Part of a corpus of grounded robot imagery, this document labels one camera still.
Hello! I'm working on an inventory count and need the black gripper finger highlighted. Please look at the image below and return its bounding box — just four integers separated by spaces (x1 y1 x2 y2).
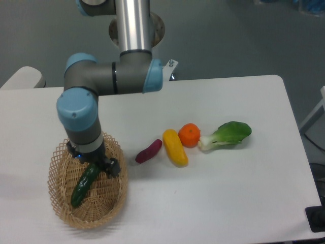
103 158 121 177

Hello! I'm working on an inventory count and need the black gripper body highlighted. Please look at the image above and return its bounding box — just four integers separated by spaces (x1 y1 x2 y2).
66 138 106 168

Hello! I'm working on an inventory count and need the green cucumber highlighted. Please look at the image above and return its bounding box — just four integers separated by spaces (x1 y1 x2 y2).
71 163 101 208

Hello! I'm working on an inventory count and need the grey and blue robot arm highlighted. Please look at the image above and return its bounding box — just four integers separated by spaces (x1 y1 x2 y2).
56 1 163 177

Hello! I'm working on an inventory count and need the woven wicker basket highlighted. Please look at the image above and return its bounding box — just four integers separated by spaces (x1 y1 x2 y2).
48 133 128 229

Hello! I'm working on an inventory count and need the purple sweet potato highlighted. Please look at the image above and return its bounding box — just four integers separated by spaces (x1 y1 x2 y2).
135 139 163 164

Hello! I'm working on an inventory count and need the orange tangerine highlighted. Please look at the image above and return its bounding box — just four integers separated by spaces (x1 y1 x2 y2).
178 123 201 148

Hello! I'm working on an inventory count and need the white chair armrest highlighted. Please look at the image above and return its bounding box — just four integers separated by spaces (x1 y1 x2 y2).
1 66 46 90

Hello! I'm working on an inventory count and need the green bok choy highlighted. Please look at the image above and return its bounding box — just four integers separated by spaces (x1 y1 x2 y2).
198 121 252 151

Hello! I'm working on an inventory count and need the black device at table edge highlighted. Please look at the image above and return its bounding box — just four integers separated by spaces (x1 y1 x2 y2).
305 206 324 233

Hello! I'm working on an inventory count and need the white furniture frame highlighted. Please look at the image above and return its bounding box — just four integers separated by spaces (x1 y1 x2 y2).
299 86 324 134

